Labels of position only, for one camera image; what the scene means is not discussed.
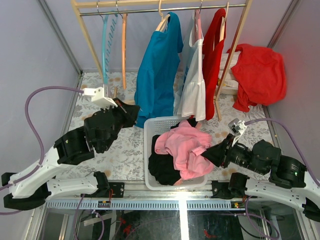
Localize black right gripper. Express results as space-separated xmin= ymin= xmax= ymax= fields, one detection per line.
xmin=198 ymin=132 xmax=265 ymax=174

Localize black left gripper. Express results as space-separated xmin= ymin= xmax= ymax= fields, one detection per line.
xmin=103 ymin=98 xmax=142 ymax=152

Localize pink t shirt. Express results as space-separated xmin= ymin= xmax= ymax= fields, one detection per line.
xmin=153 ymin=118 xmax=214 ymax=181

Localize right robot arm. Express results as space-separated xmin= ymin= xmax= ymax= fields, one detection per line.
xmin=201 ymin=134 xmax=320 ymax=222

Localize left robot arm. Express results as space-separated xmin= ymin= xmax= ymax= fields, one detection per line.
xmin=1 ymin=98 xmax=140 ymax=211

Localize teal t shirt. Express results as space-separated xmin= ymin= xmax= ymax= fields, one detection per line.
xmin=134 ymin=12 xmax=184 ymax=128

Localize white t shirt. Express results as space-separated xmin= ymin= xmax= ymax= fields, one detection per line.
xmin=173 ymin=11 xmax=206 ymax=122

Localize cream wooden hanger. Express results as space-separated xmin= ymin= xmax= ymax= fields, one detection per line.
xmin=155 ymin=0 xmax=170 ymax=32

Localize light blue hanger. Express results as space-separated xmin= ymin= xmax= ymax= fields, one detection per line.
xmin=96 ymin=0 xmax=118 ymax=89

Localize orange hanger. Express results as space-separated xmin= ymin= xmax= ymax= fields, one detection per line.
xmin=115 ymin=0 xmax=128 ymax=90

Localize pink hanger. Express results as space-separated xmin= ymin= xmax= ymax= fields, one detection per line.
xmin=194 ymin=0 xmax=203 ymax=41

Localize red hanging t shirt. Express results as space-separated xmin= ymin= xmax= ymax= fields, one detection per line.
xmin=202 ymin=8 xmax=226 ymax=121

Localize wooden hanger right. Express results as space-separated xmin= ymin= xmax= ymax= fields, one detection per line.
xmin=219 ymin=1 xmax=230 ymax=42

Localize white laundry basket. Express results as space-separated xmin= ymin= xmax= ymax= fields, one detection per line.
xmin=143 ymin=116 xmax=208 ymax=191

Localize black garment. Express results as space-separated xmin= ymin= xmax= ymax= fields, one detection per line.
xmin=148 ymin=134 xmax=184 ymax=186

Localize white folded cloth stack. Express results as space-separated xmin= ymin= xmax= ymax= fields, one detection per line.
xmin=217 ymin=51 xmax=241 ymax=89

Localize red cloth pile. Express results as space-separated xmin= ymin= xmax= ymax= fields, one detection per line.
xmin=231 ymin=43 xmax=287 ymax=113

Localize wooden clothes rack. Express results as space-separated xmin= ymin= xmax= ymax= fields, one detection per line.
xmin=70 ymin=0 xmax=253 ymax=128

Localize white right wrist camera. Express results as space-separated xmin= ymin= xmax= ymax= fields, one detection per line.
xmin=228 ymin=118 xmax=247 ymax=146

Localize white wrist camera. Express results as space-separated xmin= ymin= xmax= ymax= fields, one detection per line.
xmin=83 ymin=87 xmax=118 ymax=110
xmin=228 ymin=118 xmax=247 ymax=146

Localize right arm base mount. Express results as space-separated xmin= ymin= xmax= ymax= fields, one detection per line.
xmin=211 ymin=180 xmax=235 ymax=200

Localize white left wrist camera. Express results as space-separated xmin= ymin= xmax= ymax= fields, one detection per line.
xmin=83 ymin=87 xmax=118 ymax=110

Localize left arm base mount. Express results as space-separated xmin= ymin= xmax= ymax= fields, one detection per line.
xmin=109 ymin=182 xmax=125 ymax=199

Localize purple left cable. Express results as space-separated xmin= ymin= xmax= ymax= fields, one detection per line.
xmin=0 ymin=86 xmax=85 ymax=216

